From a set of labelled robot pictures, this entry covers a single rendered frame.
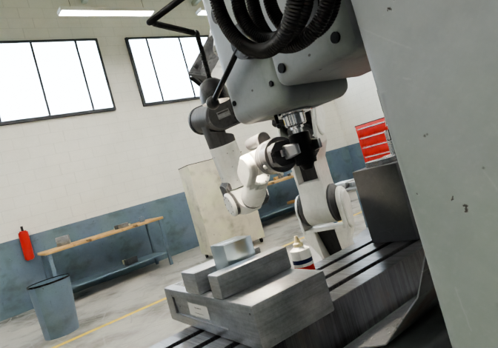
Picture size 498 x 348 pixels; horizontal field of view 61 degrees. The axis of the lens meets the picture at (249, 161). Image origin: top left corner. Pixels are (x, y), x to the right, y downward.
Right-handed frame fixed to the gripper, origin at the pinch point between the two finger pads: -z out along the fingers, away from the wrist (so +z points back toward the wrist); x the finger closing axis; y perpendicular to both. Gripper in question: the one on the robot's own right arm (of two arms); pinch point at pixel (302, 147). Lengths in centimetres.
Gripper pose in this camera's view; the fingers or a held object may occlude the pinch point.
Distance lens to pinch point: 93.0
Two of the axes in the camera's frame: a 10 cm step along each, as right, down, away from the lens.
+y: 2.7, 9.6, -0.2
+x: 9.0, -2.4, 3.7
